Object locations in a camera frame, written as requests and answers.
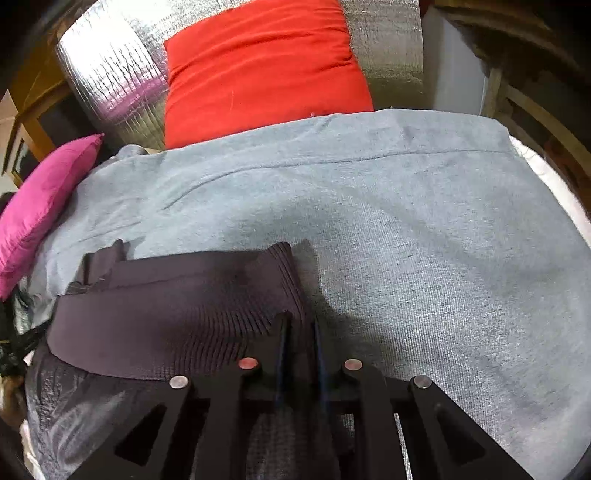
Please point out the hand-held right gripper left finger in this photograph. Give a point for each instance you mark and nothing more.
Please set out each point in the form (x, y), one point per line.
(281, 360)

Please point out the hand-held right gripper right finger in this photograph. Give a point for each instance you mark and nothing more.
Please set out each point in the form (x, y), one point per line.
(321, 364)

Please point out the black quilted jacket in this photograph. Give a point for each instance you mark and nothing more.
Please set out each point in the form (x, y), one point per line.
(175, 323)

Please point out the grey blanket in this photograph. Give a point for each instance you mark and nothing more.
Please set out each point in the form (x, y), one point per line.
(415, 230)

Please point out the clear plastic bag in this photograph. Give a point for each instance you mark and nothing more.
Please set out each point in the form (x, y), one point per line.
(23, 318)

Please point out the pink pillow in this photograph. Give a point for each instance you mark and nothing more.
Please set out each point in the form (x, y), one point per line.
(41, 203)

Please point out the red pillow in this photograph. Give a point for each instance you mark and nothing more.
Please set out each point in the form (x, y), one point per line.
(258, 69)

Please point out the white bed sheet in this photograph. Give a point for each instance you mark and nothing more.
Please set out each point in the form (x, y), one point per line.
(549, 180)

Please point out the wooden shelf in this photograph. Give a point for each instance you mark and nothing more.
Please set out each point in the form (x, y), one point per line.
(531, 106)

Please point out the wooden bed railing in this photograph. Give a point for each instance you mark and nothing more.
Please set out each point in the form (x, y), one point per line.
(34, 127)

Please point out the silver foil insulation mat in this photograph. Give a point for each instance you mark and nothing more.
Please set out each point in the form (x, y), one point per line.
(106, 69)

